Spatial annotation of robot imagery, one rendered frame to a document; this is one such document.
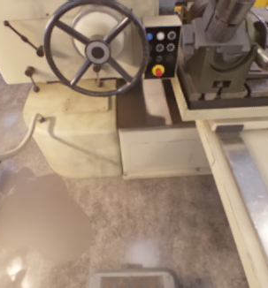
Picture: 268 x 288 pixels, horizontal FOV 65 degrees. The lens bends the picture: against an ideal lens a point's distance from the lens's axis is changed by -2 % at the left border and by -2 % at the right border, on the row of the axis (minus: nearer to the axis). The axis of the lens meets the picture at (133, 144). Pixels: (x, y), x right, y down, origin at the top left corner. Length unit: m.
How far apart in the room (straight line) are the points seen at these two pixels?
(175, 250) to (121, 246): 0.39
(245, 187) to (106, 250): 1.06
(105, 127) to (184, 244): 1.02
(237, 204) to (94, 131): 0.98
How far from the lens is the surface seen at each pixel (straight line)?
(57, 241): 1.83
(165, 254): 1.71
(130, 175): 1.89
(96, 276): 1.44
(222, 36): 0.49
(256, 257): 1.09
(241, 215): 1.13
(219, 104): 1.26
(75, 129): 1.54
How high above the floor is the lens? 1.67
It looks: 50 degrees down
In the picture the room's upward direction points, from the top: 2 degrees counter-clockwise
